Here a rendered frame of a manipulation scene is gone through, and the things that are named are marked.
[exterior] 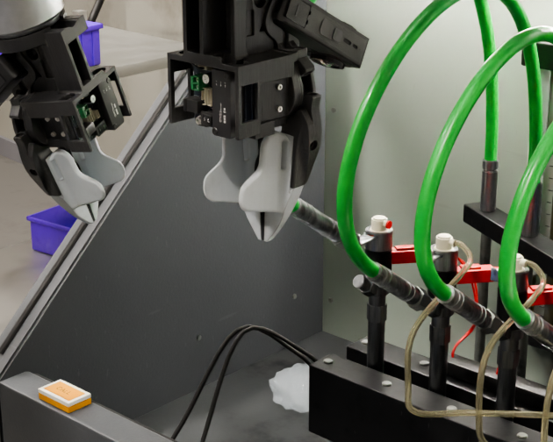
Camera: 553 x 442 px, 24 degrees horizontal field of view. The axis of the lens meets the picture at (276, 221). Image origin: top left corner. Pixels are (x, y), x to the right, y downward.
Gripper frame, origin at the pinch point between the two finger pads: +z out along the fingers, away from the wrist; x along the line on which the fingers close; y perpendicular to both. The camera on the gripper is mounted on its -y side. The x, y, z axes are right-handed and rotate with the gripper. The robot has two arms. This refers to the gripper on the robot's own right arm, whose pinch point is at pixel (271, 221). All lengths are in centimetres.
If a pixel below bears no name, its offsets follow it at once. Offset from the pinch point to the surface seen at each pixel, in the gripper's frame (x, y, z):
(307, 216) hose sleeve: -11.3, -17.3, 6.6
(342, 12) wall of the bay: -40, -57, -4
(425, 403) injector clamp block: -2.5, -25.1, 26.2
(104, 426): -26.6, -4.3, 29.2
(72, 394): -32.6, -5.1, 27.9
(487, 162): -12, -48, 8
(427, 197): 4.6, -14.1, 0.5
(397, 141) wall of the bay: -31, -57, 11
